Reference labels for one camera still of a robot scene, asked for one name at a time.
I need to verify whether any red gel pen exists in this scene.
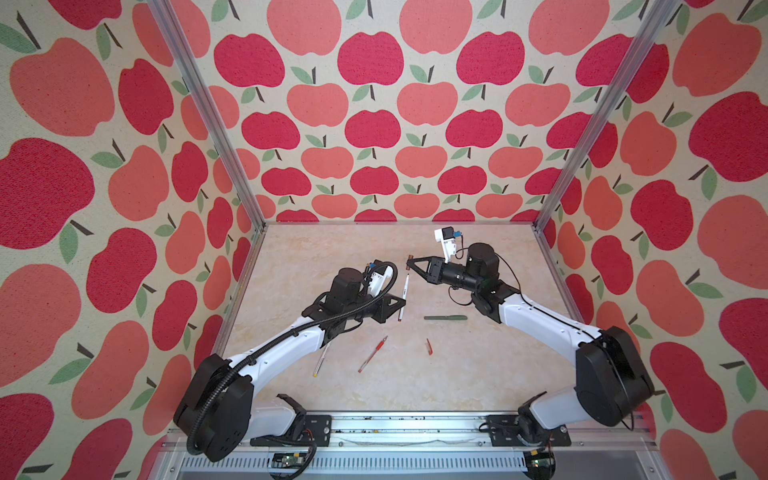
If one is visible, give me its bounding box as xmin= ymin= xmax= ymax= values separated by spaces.
xmin=357 ymin=336 xmax=388 ymax=374

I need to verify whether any right thin black cable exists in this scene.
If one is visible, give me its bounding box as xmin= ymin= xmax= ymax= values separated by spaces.
xmin=446 ymin=251 xmax=637 ymax=432

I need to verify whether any white slotted cable duct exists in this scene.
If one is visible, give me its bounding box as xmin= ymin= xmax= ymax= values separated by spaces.
xmin=180 ymin=450 xmax=528 ymax=475

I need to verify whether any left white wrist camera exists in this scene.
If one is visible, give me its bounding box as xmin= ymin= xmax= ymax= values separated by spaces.
xmin=364 ymin=259 xmax=397 ymax=297

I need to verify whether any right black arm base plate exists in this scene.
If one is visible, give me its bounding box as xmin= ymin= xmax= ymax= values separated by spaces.
xmin=478 ymin=415 xmax=572 ymax=448

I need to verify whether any left aluminium frame post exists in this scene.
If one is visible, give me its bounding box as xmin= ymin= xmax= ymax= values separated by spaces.
xmin=148 ymin=1 xmax=266 ymax=234

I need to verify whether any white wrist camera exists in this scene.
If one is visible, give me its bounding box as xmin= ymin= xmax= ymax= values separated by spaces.
xmin=434 ymin=227 xmax=464 ymax=263
xmin=364 ymin=259 xmax=397 ymax=297

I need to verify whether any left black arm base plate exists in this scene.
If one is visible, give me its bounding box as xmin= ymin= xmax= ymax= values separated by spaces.
xmin=250 ymin=415 xmax=332 ymax=447

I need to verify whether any right aluminium frame post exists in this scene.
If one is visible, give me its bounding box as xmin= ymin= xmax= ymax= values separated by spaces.
xmin=533 ymin=0 xmax=681 ymax=235

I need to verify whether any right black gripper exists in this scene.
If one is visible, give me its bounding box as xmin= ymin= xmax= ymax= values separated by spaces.
xmin=407 ymin=255 xmax=482 ymax=298

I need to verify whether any white patterned pen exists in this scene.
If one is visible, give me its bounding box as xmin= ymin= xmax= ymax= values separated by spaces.
xmin=398 ymin=273 xmax=410 ymax=322

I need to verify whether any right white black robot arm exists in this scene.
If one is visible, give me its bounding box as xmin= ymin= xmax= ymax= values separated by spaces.
xmin=407 ymin=243 xmax=654 ymax=445

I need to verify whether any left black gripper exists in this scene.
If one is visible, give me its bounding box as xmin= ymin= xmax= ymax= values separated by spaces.
xmin=342 ymin=289 xmax=406 ymax=325

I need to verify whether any aluminium frame post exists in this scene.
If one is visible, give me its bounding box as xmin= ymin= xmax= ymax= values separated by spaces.
xmin=148 ymin=1 xmax=266 ymax=234
xmin=533 ymin=0 xmax=681 ymax=235

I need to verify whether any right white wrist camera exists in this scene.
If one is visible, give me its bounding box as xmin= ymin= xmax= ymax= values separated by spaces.
xmin=434 ymin=227 xmax=464 ymax=263

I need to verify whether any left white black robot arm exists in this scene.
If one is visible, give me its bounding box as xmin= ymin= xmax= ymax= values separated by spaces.
xmin=173 ymin=260 xmax=405 ymax=462

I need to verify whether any green fountain pen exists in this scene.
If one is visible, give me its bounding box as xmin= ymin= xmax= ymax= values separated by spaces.
xmin=423 ymin=314 xmax=468 ymax=321

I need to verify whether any aluminium front frame rail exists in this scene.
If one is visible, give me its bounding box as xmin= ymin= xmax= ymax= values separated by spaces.
xmin=306 ymin=411 xmax=657 ymax=451

